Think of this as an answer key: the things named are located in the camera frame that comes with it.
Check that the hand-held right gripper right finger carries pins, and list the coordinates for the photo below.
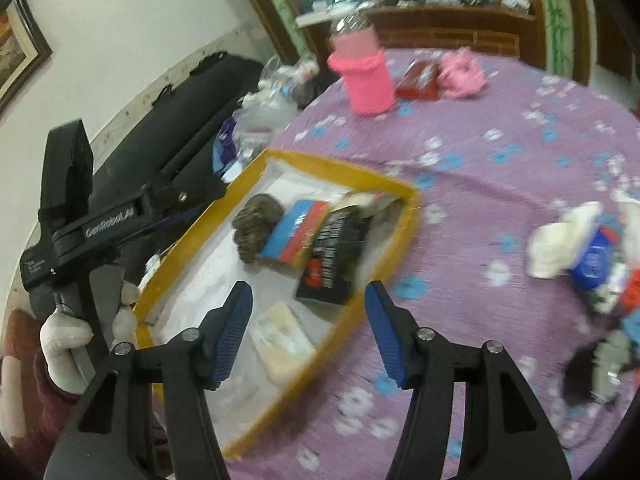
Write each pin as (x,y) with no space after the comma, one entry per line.
(384,340)

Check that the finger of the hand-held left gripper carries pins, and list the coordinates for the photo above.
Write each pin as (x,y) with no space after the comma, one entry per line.
(185,192)

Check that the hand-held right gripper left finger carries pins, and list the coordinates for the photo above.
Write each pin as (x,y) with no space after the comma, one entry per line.
(234,332)

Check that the yellow shallow tray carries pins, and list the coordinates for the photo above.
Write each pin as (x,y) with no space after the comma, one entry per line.
(200,280)

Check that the white soft cloth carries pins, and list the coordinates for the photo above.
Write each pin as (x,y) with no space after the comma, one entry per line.
(560,240)

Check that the blue round-print packet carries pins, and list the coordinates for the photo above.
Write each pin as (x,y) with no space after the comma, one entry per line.
(592,260)

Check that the person's left forearm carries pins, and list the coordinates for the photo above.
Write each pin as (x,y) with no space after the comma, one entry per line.
(47,415)

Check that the person's left hand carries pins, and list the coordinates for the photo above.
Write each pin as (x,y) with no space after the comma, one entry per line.
(62,345)

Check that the white flat packet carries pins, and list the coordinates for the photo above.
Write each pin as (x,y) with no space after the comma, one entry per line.
(285,342)

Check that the black sofa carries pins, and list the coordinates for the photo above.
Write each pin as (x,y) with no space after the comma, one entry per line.
(165,125)

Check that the brown knitted scrunchie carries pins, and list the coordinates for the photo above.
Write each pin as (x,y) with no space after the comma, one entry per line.
(252,225)

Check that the black printed packet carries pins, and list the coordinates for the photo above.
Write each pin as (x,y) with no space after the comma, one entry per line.
(332,255)

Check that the blue orange sponge packet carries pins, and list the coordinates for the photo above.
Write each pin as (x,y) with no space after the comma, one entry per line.
(295,232)

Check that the clear plastic bags pile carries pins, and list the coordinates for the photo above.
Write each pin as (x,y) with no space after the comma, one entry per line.
(272,95)

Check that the grey white packet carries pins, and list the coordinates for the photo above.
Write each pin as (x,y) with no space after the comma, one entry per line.
(372,202)

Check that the purple floral tablecloth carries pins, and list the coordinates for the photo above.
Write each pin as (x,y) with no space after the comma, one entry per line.
(480,175)

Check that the black small device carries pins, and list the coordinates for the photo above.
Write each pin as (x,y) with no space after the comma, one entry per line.
(580,375)

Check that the red wallet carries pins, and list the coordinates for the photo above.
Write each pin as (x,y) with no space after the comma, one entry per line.
(417,80)

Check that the pink fluffy cloth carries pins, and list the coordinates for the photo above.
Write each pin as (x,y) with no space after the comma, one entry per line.
(460,75)

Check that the wooden cabinet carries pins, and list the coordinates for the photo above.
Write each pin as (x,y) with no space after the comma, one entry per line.
(440,25)

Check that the framed wall picture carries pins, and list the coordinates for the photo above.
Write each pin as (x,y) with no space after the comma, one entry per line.
(17,50)

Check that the green patterned wooden frame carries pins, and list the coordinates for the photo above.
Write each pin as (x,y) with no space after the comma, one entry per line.
(557,15)

